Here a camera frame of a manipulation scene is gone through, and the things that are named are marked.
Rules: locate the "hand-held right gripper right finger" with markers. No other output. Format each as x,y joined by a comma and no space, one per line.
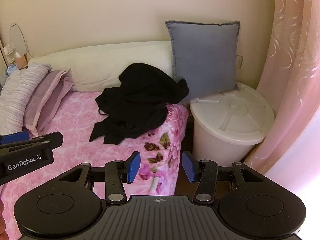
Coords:
188,166

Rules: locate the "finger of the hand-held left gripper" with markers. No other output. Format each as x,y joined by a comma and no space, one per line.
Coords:
15,137
50,138

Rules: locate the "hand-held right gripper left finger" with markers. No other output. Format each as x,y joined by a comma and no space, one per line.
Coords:
132,168

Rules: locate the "black buttoned cardigan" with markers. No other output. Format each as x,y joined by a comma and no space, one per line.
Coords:
125,120

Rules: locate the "small white tube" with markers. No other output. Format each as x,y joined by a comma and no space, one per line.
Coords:
154,185

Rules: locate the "pink floral blanket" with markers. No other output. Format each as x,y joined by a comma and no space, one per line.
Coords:
75,120

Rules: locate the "lavender striped quilt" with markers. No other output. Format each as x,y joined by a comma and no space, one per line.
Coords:
17,92

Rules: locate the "purple pillow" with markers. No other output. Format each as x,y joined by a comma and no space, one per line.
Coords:
47,92

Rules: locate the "white plastic bin with lid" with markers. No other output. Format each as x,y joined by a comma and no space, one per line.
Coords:
232,122

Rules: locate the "small blue cloth item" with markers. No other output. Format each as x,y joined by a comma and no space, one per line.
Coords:
11,70

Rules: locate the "small pink box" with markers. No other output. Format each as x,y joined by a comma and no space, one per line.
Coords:
21,62

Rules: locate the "long white pillow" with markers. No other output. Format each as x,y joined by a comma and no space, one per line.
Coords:
100,62

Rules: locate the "oval mirror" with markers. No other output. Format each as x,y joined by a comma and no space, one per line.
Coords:
18,35

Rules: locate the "grey-blue cushion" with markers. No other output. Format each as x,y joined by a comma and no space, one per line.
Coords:
205,57

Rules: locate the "pink patterned curtain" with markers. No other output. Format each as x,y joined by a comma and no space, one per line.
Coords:
287,67

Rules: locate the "white wall socket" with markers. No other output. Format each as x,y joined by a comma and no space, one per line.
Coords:
239,61

